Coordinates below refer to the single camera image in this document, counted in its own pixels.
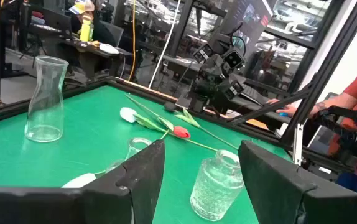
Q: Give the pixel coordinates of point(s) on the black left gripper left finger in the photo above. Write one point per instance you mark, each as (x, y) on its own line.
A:
(128, 186)

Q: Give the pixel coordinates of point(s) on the diamond-textured glass vase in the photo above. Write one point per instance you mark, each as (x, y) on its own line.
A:
(216, 186)

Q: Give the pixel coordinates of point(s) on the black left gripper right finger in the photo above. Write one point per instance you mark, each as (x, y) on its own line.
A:
(278, 193)

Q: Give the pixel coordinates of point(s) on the tall smooth glass vase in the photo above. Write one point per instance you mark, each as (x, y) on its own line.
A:
(46, 124)

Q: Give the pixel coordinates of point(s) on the black rig frame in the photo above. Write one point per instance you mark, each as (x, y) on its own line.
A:
(326, 71)

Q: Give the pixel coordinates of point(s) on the red tulip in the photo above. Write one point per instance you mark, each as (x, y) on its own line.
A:
(181, 132)

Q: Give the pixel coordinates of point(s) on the black laptop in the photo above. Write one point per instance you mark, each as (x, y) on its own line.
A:
(57, 21)

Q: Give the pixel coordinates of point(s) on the yellow bottle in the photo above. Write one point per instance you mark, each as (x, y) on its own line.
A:
(86, 28)

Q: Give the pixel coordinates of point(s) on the black table border frame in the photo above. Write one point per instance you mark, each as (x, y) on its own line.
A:
(41, 101)

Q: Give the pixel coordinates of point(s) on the ribbed glass vase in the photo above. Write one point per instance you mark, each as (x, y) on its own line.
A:
(133, 151)

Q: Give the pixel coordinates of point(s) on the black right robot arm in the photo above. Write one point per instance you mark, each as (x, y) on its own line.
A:
(216, 88)

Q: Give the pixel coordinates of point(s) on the white pole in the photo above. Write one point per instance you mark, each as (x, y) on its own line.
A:
(166, 43)

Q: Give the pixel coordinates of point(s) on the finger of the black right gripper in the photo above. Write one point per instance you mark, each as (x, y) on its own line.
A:
(233, 59)
(203, 53)

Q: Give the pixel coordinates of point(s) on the green table mat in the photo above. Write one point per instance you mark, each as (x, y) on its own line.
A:
(97, 140)

